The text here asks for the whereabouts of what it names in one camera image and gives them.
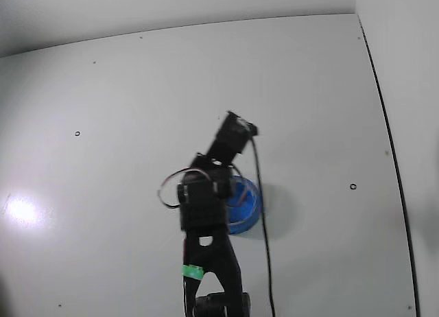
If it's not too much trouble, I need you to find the blue tape roll bin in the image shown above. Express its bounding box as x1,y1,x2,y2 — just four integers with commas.
224,174,265,236

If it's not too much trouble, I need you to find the black camera cable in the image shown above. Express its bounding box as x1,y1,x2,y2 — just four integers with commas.
252,134,277,317

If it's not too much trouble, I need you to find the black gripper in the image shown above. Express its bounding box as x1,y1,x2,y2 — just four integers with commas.
205,123,252,164

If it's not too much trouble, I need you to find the green tape tag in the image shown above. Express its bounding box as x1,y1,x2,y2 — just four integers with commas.
181,263,205,281

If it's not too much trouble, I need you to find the white servo wire loop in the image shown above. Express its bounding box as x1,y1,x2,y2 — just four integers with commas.
157,167,214,210

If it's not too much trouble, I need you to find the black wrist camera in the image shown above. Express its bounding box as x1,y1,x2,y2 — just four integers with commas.
222,110,259,138

